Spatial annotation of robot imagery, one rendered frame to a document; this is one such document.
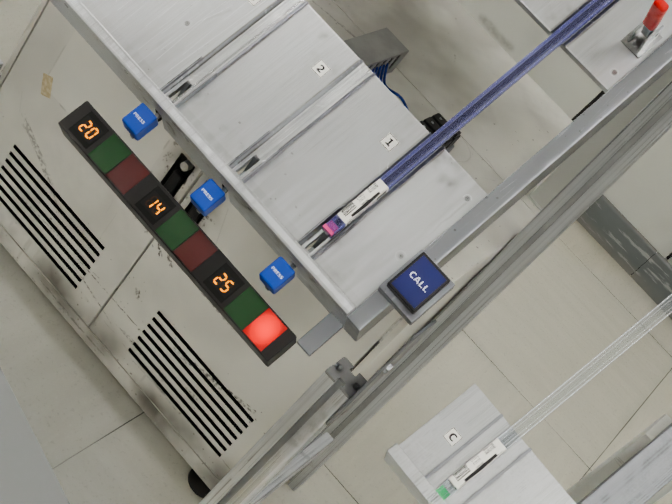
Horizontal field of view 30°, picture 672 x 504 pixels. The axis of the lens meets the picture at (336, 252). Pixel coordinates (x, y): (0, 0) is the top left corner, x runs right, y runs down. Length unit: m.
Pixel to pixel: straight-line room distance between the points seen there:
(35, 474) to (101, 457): 0.84
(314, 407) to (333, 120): 0.31
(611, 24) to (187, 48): 0.46
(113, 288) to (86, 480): 0.29
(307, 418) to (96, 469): 0.63
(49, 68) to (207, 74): 0.56
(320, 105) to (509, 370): 1.43
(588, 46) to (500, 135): 0.56
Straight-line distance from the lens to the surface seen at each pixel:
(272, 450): 1.43
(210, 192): 1.30
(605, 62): 1.41
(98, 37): 1.36
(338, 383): 1.34
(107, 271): 1.91
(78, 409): 2.00
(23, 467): 1.13
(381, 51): 1.81
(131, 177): 1.33
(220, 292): 1.29
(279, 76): 1.36
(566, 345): 2.90
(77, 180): 1.90
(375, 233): 1.30
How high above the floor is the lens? 1.48
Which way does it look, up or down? 35 degrees down
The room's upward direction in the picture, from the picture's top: 41 degrees clockwise
